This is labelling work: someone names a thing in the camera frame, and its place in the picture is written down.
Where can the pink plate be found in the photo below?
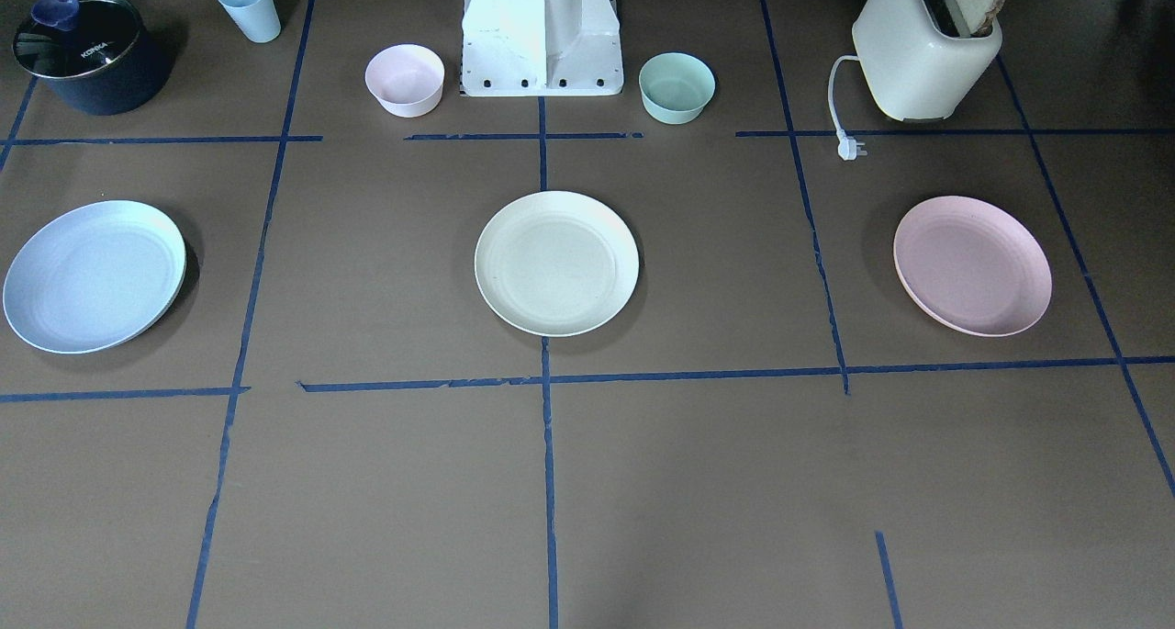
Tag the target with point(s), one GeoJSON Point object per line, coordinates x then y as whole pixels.
{"type": "Point", "coordinates": [972, 266]}

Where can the blue plate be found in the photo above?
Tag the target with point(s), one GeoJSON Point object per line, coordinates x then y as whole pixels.
{"type": "Point", "coordinates": [95, 277]}

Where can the cream white plate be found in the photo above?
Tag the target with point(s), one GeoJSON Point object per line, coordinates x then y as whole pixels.
{"type": "Point", "coordinates": [556, 263]}

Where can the green bowl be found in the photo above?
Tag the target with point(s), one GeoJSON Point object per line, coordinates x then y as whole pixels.
{"type": "Point", "coordinates": [676, 87]}

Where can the pink bowl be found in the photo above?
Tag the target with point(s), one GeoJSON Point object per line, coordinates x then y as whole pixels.
{"type": "Point", "coordinates": [406, 80]}

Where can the cream toaster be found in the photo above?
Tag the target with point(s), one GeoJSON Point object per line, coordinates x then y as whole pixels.
{"type": "Point", "coordinates": [917, 64]}

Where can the light blue cup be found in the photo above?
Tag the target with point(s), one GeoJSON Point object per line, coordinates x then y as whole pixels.
{"type": "Point", "coordinates": [256, 19]}

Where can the dark blue saucepan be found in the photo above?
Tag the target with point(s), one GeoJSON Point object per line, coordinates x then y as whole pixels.
{"type": "Point", "coordinates": [98, 56]}

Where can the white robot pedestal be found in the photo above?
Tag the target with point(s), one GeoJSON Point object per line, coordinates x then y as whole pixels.
{"type": "Point", "coordinates": [534, 48]}

